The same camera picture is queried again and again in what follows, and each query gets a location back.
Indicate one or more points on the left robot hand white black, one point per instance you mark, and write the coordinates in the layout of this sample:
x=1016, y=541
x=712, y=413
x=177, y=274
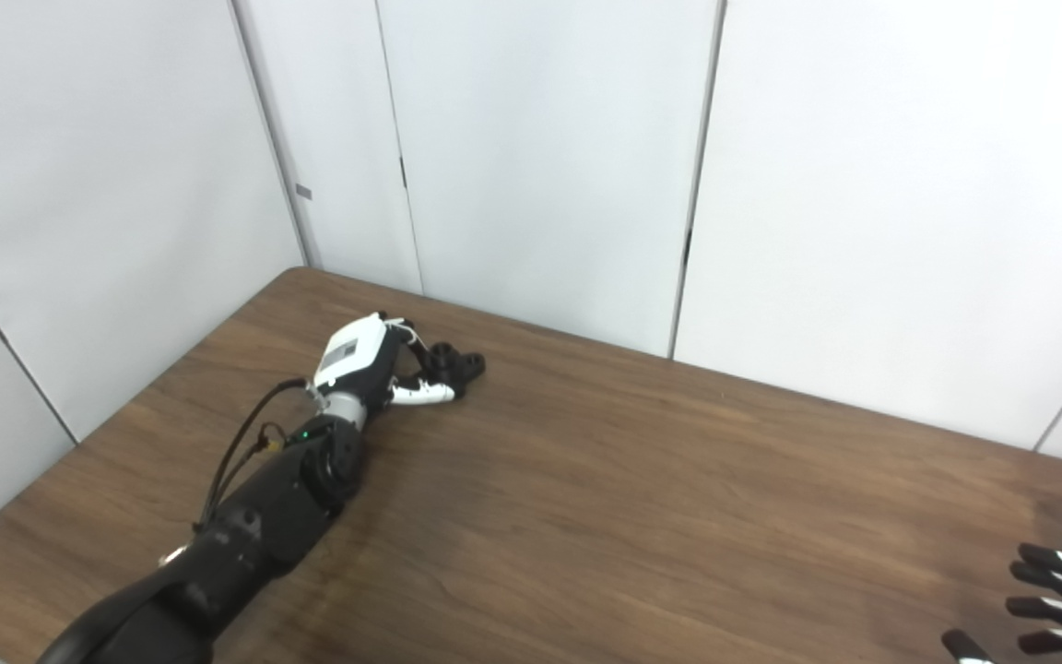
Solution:
x=351, y=355

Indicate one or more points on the black plastic holder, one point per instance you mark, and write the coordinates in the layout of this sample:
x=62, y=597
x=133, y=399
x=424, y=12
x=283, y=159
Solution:
x=457, y=367

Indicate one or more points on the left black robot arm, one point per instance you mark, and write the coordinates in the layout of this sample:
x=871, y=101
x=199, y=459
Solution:
x=254, y=535

